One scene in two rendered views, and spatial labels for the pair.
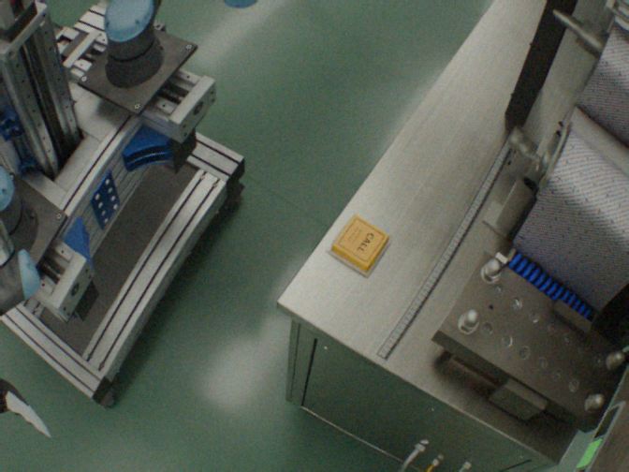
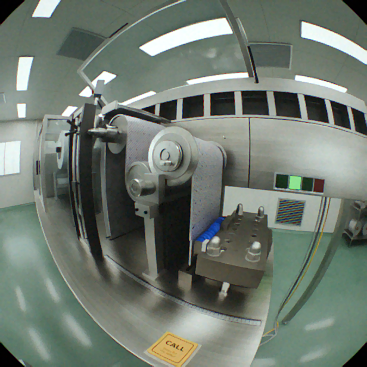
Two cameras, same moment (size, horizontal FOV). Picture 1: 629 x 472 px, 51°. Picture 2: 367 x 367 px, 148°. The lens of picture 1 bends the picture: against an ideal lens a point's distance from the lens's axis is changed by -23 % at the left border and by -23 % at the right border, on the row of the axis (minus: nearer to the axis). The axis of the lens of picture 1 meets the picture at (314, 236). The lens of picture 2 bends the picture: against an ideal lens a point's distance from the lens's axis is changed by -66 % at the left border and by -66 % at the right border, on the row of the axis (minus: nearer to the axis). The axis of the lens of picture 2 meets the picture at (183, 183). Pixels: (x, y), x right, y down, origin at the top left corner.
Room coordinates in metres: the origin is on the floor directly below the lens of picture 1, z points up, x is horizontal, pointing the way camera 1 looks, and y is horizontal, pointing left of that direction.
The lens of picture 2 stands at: (0.54, 0.01, 1.24)
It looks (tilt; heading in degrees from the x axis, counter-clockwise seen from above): 8 degrees down; 273
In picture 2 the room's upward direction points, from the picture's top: 2 degrees clockwise
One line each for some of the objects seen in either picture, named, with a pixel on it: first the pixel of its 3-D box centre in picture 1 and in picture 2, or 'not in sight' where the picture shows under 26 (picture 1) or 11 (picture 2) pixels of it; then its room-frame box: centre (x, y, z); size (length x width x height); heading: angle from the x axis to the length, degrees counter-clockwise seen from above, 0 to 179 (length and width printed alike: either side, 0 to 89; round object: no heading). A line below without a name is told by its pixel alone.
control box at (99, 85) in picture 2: not in sight; (97, 89); (1.07, -0.63, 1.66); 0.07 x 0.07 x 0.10; 41
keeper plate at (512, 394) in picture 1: (517, 401); (266, 248); (0.27, -0.39, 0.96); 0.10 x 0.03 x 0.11; 63
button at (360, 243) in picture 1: (360, 243); (173, 349); (0.56, -0.08, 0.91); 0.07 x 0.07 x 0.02; 63
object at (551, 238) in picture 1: (576, 257); (209, 196); (0.49, -0.44, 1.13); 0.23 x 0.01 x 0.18; 63
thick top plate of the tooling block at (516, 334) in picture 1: (541, 350); (243, 237); (0.36, -0.42, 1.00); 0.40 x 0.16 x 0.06; 63
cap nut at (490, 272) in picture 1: (493, 268); (214, 245); (0.48, -0.29, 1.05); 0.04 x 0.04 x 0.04
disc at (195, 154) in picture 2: (555, 158); (170, 155); (0.59, -0.36, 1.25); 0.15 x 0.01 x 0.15; 153
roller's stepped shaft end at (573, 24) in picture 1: (566, 20); (95, 132); (0.85, -0.40, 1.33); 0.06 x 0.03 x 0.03; 63
